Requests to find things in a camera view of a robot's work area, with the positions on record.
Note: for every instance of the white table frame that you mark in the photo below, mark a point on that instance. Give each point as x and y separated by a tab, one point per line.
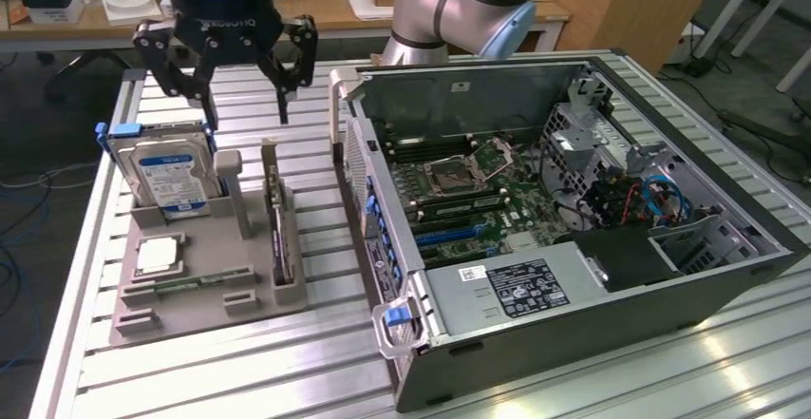
790	76

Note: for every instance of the black office chair base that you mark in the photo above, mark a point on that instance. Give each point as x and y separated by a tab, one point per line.
67	74
780	127

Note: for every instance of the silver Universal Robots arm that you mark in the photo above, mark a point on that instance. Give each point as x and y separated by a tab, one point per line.
438	5

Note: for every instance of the blue case latch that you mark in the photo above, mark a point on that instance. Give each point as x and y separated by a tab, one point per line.
394	317

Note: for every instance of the RAM stick with white label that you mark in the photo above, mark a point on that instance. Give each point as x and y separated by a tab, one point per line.
464	207

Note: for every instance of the metal socket cover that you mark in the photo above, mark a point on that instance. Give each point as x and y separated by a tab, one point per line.
494	160

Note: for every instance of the grey parts rack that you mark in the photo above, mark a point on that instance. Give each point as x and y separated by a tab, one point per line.
210	248

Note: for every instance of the hard disk in blue caddy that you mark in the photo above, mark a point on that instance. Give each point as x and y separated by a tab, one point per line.
165	177

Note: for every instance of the black power brick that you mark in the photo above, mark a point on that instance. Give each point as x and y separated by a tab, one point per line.
700	66

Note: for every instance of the open black PC case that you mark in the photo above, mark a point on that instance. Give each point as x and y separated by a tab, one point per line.
570	343

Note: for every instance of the grey power supply unit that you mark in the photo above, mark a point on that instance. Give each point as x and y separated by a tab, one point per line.
464	305

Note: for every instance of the CPU socket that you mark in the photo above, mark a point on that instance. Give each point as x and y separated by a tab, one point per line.
453	177

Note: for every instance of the black graphics card with fan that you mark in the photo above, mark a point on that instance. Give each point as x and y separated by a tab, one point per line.
282	248

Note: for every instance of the black plastic air duct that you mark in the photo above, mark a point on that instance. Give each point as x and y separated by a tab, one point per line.
621	257

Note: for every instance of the bare green RAM stick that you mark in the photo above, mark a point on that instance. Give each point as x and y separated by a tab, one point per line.
203	279

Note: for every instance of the wooden desk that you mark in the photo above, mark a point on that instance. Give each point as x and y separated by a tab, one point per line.
89	30

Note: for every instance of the perforated metal disk bay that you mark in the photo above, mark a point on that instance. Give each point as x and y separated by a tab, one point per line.
574	146

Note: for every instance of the blue card retention clip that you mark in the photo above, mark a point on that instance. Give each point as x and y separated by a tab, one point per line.
388	253
373	207
370	185
380	229
397	279

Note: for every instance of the white box with dark lid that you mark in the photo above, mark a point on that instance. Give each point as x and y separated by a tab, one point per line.
58	13

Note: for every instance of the grey plastic disk bay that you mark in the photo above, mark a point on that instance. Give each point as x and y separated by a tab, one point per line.
717	243

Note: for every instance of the white round moulded block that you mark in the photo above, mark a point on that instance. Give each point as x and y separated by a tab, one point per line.
130	10

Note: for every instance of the silver CPU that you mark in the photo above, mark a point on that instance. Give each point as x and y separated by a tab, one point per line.
158	255

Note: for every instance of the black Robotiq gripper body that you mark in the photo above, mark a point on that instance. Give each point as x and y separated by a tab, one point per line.
219	10

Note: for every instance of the blue expansion slot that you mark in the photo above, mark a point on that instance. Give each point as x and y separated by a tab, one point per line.
444	236

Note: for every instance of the white papers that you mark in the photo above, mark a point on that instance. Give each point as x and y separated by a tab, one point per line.
365	5

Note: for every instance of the green motherboard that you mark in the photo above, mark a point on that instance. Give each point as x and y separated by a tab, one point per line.
520	219

